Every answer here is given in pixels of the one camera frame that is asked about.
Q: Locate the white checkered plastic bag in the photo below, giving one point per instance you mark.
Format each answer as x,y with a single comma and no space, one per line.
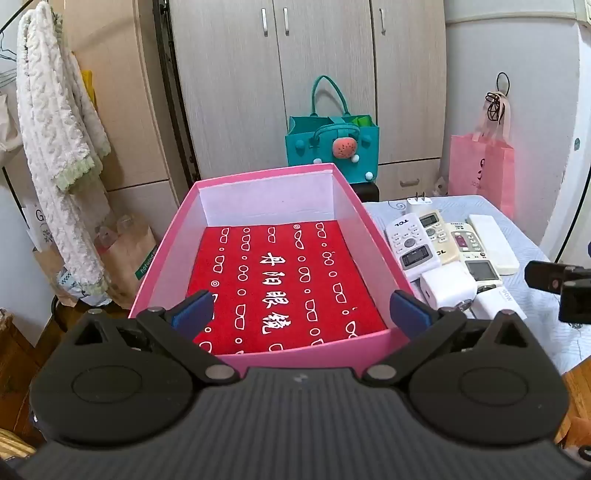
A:
69,282

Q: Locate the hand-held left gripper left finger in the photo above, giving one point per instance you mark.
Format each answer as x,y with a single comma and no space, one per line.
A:
194,310

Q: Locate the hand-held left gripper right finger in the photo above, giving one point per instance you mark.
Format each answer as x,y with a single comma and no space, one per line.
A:
408,311

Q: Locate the small cream remote control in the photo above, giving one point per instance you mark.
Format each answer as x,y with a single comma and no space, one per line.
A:
443,254

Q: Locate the plain brown paper bag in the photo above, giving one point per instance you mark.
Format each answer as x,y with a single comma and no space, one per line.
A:
48,272

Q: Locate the pink paper gift bag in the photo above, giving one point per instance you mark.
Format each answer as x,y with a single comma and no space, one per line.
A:
489,175

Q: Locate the light wooden side cabinet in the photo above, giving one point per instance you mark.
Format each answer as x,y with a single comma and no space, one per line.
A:
124,115

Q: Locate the white paper bag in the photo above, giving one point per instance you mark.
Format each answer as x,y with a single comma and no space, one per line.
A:
37,230

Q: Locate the teal felt tote bag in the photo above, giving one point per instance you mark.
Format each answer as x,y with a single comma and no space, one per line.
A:
304,147

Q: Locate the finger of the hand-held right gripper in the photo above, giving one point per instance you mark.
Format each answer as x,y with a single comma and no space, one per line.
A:
545,276
575,302

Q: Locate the clear plastic bottle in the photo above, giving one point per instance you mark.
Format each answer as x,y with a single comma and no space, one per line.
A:
104,240
125,225

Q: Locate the white patterned quilted cover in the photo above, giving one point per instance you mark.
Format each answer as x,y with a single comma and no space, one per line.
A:
535,334

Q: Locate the pink cardboard box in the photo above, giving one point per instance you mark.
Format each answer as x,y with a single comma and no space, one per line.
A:
295,359

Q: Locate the white charger with metal prongs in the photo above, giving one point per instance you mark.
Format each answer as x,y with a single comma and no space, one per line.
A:
418,205

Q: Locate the yellow and black package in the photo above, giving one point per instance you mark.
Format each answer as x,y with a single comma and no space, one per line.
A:
16,445

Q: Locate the red printed cloth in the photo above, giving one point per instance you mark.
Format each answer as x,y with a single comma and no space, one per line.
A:
277,300

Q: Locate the plain white remote control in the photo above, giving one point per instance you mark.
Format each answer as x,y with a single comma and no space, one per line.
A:
494,240

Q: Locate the white refrigerator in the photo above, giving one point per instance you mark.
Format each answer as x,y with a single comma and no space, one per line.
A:
545,115

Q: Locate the white charger with grey print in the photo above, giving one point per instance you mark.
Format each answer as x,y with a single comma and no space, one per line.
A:
501,302

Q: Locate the cream remote with pink display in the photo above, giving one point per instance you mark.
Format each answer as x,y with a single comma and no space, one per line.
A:
466,247

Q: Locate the white cube charger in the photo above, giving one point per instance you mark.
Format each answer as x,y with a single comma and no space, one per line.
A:
450,284

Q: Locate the dark stool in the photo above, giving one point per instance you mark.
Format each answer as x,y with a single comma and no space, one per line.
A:
367,191

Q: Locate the brown paper bag green label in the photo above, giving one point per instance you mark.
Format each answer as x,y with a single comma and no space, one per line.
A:
124,270

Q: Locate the white remote with black logo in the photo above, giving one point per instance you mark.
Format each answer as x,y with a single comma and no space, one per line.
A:
406,230

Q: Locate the light wooden wardrobe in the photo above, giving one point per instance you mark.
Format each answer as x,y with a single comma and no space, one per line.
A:
323,55

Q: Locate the cream cloth bag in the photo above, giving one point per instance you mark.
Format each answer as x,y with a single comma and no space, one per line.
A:
9,129

